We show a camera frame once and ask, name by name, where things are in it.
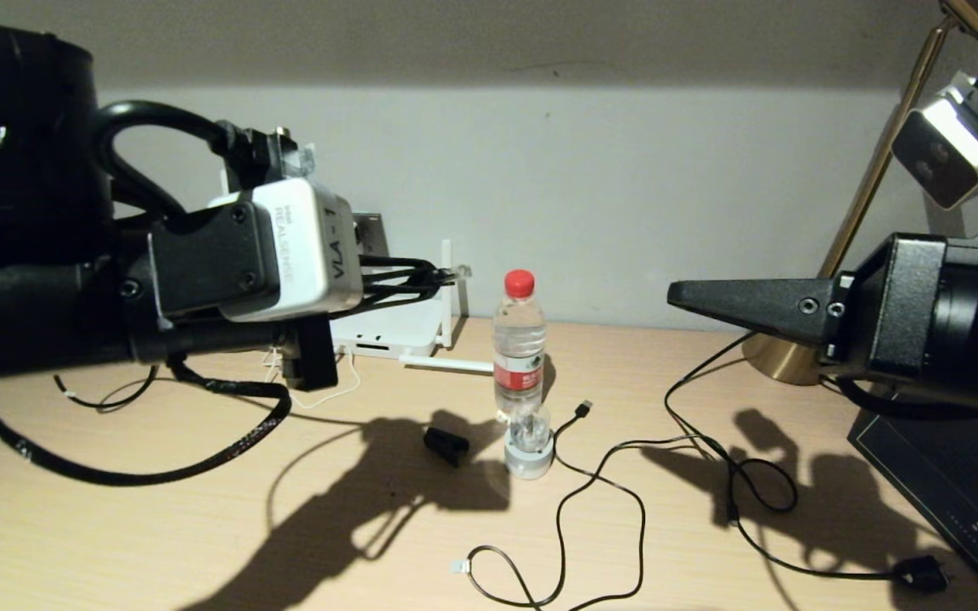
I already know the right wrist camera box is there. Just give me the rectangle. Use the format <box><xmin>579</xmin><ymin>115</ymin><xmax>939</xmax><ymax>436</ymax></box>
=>
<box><xmin>891</xmin><ymin>64</ymin><xmax>978</xmax><ymax>210</ymax></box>

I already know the black lamp power cord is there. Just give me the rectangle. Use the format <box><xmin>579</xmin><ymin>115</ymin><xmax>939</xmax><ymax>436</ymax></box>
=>
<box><xmin>663</xmin><ymin>333</ymin><xmax>953</xmax><ymax>594</ymax></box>

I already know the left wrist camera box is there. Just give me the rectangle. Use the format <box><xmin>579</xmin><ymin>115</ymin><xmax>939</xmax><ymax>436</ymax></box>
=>
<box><xmin>148</xmin><ymin>177</ymin><xmax>365</xmax><ymax>324</ymax></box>

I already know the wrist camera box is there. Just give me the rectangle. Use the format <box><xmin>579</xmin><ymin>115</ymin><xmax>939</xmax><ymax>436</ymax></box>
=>
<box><xmin>891</xmin><ymin>64</ymin><xmax>978</xmax><ymax>210</ymax></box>
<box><xmin>148</xmin><ymin>177</ymin><xmax>365</xmax><ymax>324</ymax></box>

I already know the black ethernet cable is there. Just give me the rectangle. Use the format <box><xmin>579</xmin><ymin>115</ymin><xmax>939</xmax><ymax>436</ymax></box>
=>
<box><xmin>52</xmin><ymin>265</ymin><xmax>471</xmax><ymax>414</ymax></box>

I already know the small black clip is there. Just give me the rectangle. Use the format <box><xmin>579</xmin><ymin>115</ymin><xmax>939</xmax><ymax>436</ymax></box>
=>
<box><xmin>423</xmin><ymin>427</ymin><xmax>471</xmax><ymax>467</ymax></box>

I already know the brass desk lamp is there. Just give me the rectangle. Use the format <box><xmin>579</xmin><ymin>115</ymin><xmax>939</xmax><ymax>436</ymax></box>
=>
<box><xmin>742</xmin><ymin>0</ymin><xmax>978</xmax><ymax>388</ymax></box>

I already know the white router with antennas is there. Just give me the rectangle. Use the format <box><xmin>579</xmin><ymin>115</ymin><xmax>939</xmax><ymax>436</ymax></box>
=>
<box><xmin>332</xmin><ymin>239</ymin><xmax>495</xmax><ymax>375</ymax></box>

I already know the water bottle red cap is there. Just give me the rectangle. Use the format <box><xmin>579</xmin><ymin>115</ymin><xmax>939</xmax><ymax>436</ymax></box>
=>
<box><xmin>492</xmin><ymin>271</ymin><xmax>547</xmax><ymax>421</ymax></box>

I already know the black USB cable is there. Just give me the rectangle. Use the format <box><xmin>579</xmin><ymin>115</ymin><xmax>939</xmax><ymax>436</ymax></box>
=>
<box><xmin>452</xmin><ymin>401</ymin><xmax>740</xmax><ymax>611</ymax></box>

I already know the white power adapter with cord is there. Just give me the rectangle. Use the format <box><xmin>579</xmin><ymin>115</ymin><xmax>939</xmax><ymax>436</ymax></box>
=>
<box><xmin>264</xmin><ymin>348</ymin><xmax>363</xmax><ymax>410</ymax></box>

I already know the grey wall socket plate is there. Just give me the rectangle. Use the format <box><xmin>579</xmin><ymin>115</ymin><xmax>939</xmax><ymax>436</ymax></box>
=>
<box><xmin>353</xmin><ymin>214</ymin><xmax>391</xmax><ymax>260</ymax></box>

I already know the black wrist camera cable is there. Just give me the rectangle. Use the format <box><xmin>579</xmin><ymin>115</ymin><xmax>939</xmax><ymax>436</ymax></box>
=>
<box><xmin>0</xmin><ymin>100</ymin><xmax>293</xmax><ymax>487</ymax></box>

